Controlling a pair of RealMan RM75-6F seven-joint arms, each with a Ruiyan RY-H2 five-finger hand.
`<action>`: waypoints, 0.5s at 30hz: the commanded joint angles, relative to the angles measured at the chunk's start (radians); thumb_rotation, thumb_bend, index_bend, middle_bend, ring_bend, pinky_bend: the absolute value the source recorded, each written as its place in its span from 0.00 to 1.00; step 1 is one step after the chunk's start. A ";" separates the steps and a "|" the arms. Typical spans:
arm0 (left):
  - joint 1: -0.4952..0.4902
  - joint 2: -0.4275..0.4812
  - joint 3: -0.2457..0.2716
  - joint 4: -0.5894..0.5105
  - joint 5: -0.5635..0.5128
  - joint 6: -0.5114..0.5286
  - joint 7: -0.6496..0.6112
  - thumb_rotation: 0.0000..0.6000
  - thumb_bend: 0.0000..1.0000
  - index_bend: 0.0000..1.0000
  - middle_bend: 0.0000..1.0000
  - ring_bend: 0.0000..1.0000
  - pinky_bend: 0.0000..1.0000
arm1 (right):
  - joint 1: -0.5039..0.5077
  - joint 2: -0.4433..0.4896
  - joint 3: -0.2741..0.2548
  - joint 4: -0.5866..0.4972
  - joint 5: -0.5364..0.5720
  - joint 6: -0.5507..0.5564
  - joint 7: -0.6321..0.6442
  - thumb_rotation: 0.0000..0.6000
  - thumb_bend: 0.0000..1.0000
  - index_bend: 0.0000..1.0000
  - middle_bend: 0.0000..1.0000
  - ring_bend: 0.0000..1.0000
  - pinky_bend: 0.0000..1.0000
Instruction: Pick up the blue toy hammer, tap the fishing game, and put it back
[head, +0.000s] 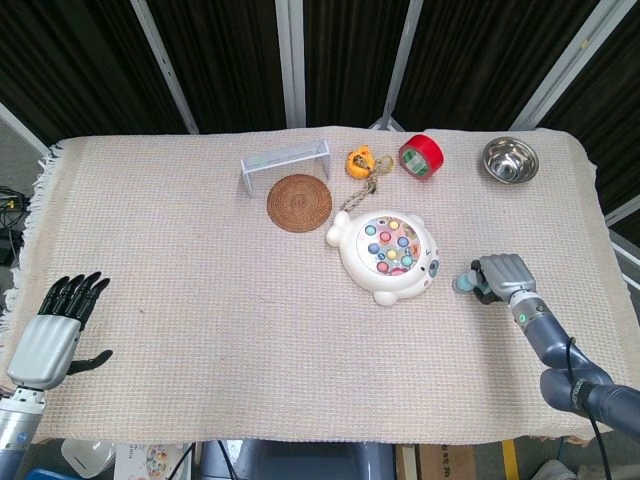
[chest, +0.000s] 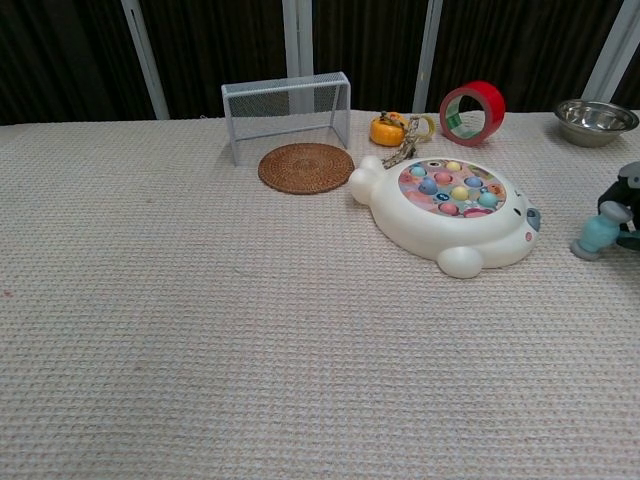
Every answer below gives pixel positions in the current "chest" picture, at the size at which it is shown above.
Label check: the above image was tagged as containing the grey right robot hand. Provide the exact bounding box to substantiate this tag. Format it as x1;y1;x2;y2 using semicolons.
597;160;640;232

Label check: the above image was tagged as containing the teal grey toy hammer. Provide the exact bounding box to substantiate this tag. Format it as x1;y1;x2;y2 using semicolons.
571;202;640;262

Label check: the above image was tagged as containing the white bear-shaped pop-button toy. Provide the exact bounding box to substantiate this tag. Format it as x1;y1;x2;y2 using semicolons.
347;155;544;280

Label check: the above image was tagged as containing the stainless steel bowl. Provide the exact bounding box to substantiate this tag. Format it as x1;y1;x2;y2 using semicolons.
553;98;640;148

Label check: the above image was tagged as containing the red tape roll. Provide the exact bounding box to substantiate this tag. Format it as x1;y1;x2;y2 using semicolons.
439;80;507;148

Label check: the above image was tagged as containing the round brown rattan coaster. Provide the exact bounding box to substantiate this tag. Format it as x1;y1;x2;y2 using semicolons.
257;142;355;196

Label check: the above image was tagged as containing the beige woven tablecloth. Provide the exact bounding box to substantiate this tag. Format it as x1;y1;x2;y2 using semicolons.
0;108;640;480

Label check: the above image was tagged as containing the black pleated curtain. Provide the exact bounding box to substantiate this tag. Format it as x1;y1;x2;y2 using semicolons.
0;0;640;126

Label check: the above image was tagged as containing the white aluminium frame post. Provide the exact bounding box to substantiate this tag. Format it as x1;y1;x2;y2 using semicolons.
281;0;315;114
120;0;171;121
411;0;444;114
581;0;640;104

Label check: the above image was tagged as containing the orange keychain toy with rope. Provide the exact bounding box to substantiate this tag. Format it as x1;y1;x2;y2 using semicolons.
369;110;436;169

